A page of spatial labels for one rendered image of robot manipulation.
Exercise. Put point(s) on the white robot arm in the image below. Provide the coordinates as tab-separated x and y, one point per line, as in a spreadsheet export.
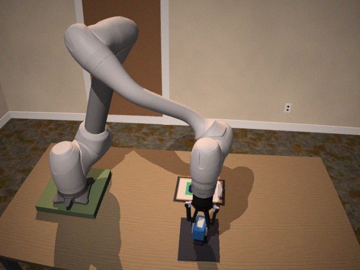
100	49

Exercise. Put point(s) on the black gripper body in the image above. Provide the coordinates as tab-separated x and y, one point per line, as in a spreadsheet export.
208	203

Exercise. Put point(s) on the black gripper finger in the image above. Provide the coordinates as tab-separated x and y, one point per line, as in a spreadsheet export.
207	217
188	211

